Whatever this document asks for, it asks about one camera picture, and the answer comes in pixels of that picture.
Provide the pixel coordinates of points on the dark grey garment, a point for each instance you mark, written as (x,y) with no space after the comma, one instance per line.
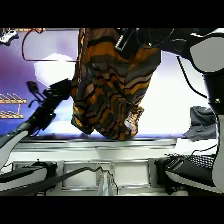
(201,121)

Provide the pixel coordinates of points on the brown clothes hanger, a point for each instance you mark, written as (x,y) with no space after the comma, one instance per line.
(50,60)

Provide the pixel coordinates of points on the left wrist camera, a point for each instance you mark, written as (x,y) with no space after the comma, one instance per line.
(33,87)

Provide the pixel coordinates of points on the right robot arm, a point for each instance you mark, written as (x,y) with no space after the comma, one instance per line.
(210,53)

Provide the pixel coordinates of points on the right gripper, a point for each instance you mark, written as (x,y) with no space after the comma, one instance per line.
(124,38)

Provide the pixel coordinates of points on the silver frame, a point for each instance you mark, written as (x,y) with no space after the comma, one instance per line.
(133,173)

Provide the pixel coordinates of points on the yellow grey striped shirt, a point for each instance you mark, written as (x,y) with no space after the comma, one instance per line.
(110,90)

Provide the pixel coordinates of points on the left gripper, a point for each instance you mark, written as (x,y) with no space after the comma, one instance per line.
(59,92)

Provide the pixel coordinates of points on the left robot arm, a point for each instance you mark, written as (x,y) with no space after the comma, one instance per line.
(20,133)

